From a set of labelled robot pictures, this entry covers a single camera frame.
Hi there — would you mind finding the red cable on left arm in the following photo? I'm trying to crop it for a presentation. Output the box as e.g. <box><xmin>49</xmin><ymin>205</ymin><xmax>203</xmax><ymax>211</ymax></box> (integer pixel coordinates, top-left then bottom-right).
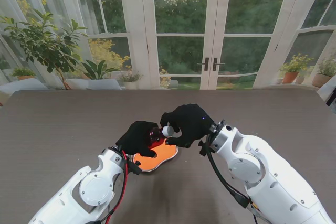
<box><xmin>98</xmin><ymin>150</ymin><xmax>129</xmax><ymax>224</ymax></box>

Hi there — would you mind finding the white panel with black frame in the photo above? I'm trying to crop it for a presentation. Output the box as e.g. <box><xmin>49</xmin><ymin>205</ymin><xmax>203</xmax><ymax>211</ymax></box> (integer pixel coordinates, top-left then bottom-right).
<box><xmin>316</xmin><ymin>76</ymin><xmax>336</xmax><ymax>107</ymax></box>

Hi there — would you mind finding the red transparent sample bottle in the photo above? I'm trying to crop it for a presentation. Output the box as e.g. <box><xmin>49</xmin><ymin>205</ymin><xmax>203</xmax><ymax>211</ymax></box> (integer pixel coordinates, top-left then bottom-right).
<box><xmin>147</xmin><ymin>126</ymin><xmax>169</xmax><ymax>150</ymax></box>

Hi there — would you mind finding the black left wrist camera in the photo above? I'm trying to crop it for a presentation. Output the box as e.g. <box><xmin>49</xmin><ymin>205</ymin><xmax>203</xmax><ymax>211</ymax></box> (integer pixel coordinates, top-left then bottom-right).
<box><xmin>128</xmin><ymin>161</ymin><xmax>142</xmax><ymax>176</ymax></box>

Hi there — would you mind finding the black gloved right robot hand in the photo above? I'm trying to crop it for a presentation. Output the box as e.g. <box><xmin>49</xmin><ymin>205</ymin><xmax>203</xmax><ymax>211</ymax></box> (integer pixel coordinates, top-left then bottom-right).
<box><xmin>160</xmin><ymin>103</ymin><xmax>215</xmax><ymax>149</ymax></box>

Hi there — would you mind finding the white ribbed bottle cap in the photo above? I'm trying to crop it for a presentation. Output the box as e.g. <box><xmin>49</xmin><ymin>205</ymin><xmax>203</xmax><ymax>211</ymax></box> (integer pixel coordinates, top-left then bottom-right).
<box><xmin>162</xmin><ymin>125</ymin><xmax>175</xmax><ymax>137</ymax></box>

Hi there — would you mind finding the printed garden window backdrop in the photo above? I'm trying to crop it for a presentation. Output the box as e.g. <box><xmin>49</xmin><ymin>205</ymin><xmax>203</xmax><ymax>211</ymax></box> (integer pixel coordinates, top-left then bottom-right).
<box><xmin>0</xmin><ymin>0</ymin><xmax>336</xmax><ymax>91</ymax></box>

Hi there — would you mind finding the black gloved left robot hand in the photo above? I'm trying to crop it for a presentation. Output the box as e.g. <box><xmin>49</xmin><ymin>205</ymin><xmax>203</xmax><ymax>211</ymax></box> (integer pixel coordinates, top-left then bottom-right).
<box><xmin>115</xmin><ymin>120</ymin><xmax>159</xmax><ymax>158</ymax></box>

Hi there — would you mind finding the kidney steel tray orange liner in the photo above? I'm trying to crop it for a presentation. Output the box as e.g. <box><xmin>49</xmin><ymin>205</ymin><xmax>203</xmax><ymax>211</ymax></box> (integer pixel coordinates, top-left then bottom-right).
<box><xmin>131</xmin><ymin>140</ymin><xmax>180</xmax><ymax>173</ymax></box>

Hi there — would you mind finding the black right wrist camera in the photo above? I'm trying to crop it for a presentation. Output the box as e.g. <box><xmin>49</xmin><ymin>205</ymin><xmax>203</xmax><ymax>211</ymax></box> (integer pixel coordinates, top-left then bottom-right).
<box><xmin>198</xmin><ymin>140</ymin><xmax>209</xmax><ymax>156</ymax></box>

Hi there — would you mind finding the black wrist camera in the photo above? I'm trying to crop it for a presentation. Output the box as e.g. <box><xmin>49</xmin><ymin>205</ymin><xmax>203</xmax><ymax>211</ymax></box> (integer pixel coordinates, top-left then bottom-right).
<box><xmin>198</xmin><ymin>140</ymin><xmax>209</xmax><ymax>156</ymax></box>
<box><xmin>128</xmin><ymin>161</ymin><xmax>142</xmax><ymax>176</ymax></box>

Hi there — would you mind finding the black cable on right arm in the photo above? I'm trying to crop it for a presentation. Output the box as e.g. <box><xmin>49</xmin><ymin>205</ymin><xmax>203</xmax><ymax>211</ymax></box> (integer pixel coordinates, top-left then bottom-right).
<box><xmin>206</xmin><ymin>134</ymin><xmax>258</xmax><ymax>224</ymax></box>

